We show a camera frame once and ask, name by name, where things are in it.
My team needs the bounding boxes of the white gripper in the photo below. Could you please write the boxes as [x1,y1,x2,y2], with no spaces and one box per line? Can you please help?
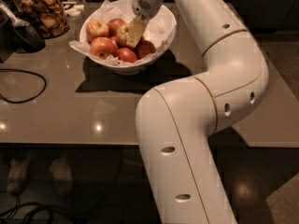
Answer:
[126,0,164,49]

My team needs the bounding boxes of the yellow-red apple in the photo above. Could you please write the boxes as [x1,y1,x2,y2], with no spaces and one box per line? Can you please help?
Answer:
[116,23,130,47]

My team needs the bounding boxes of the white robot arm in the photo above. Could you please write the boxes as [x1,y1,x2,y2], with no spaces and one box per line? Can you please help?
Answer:
[132,0,269,224]

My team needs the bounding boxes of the red apple front right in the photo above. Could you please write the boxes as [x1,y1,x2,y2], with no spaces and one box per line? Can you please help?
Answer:
[135,40,156,59]

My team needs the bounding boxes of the red apple back middle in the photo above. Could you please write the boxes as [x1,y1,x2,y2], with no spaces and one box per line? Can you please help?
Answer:
[107,18,125,36]

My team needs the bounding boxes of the small red apple centre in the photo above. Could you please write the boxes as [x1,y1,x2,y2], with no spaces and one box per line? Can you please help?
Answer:
[109,36,119,50]

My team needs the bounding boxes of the red apple front middle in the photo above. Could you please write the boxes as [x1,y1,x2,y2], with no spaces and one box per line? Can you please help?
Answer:
[116,47,137,63]

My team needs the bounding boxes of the white bowl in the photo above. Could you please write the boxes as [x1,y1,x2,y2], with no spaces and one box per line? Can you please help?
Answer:
[78,0,178,76]

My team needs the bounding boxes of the red apple back left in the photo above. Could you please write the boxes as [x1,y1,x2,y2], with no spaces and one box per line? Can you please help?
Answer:
[86,19,109,42]

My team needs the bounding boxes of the red apple front left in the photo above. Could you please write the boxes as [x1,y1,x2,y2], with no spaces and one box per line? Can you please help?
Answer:
[90,37,116,60]

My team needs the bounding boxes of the white tissue paper liner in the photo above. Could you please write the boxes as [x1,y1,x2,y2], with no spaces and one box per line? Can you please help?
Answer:
[68,0,172,67]

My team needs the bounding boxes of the small white items behind jar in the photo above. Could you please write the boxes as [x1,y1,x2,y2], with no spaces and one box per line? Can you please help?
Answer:
[64,4,84,17]

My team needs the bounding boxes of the glass jar of dried chips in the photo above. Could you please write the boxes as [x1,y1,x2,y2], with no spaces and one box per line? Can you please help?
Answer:
[13,0,69,38]

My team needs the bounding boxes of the black appliance with scoop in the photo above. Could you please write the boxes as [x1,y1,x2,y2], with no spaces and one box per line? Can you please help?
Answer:
[0,0,45,63]

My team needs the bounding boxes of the right white shoe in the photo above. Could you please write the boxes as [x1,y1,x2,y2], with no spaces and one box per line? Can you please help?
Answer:
[50,157,73,196]

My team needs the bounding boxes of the white shoe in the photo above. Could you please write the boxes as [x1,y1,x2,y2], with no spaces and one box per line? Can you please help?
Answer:
[7,154,30,197]
[50,157,73,196]

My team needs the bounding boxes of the left white shoe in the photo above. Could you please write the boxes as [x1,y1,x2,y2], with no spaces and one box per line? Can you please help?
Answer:
[7,154,30,197]

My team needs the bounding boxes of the black cable on table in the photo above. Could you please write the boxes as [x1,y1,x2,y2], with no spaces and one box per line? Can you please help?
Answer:
[0,68,48,105]

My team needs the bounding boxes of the black cables on floor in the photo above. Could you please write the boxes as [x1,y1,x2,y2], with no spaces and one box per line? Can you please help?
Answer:
[0,196,94,224]

